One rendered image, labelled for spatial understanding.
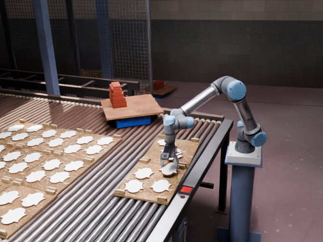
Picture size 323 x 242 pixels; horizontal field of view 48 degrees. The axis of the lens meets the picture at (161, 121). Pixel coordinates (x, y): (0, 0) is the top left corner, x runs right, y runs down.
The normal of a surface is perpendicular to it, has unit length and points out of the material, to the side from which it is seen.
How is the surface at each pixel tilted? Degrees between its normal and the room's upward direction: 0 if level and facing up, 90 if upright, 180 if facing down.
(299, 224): 0
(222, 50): 90
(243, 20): 90
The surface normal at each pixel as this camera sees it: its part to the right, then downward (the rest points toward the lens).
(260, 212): -0.03, -0.92
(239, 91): 0.25, 0.25
